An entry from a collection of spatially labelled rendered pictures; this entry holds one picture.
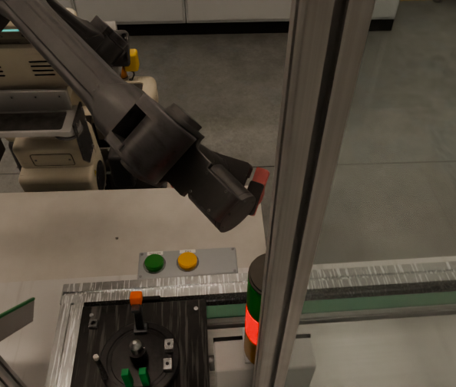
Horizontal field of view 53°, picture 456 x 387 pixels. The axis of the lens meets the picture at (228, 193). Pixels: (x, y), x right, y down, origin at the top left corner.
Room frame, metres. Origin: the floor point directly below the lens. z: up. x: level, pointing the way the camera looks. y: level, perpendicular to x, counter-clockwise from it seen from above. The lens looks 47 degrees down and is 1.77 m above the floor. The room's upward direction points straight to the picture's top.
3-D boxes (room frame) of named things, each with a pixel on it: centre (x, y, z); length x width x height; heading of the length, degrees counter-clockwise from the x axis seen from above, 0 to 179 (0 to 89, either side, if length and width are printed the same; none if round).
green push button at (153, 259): (0.55, 0.16, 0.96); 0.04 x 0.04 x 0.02
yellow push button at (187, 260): (0.56, 0.09, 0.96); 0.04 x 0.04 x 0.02
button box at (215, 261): (0.56, 0.09, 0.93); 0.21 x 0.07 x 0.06; 94
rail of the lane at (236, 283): (0.51, -0.11, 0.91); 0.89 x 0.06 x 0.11; 94
